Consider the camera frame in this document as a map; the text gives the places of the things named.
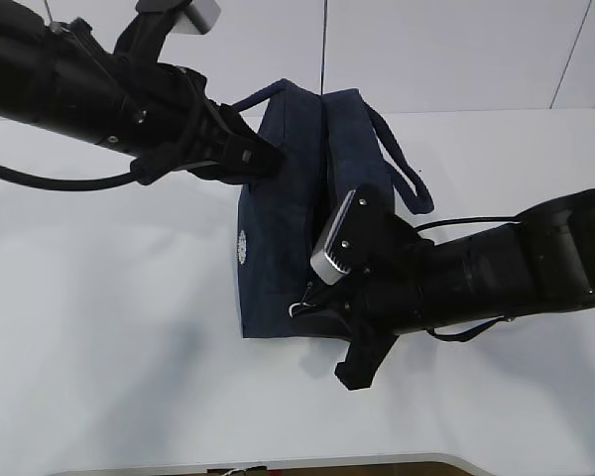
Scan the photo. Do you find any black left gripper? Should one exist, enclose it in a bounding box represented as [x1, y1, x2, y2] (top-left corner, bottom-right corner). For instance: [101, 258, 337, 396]
[68, 11, 286, 184]

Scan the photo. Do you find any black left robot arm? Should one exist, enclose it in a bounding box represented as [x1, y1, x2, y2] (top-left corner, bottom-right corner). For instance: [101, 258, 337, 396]
[0, 1, 285, 192]

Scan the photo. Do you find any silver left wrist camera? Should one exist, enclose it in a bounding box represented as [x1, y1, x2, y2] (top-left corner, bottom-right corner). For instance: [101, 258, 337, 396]
[135, 0, 221, 35]

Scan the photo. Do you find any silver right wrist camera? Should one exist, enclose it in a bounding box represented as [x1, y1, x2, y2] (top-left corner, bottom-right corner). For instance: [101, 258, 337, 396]
[310, 183, 387, 286]

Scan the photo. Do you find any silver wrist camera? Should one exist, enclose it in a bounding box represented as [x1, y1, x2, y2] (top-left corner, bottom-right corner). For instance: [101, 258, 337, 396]
[310, 183, 387, 286]
[135, 0, 221, 35]

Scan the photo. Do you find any dark navy lunch bag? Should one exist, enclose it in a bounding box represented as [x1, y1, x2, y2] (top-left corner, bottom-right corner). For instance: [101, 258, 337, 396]
[234, 79, 434, 339]

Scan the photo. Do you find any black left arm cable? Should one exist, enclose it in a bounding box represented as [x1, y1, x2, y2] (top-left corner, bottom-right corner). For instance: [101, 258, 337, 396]
[0, 157, 145, 191]

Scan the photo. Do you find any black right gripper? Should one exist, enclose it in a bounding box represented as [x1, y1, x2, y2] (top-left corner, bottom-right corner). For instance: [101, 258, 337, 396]
[297, 217, 476, 391]

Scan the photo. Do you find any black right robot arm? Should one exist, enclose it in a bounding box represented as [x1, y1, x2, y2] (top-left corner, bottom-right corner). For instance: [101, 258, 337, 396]
[289, 183, 595, 391]

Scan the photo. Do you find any silver zipper pull ring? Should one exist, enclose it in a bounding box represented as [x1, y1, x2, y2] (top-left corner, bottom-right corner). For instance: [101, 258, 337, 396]
[288, 281, 318, 318]

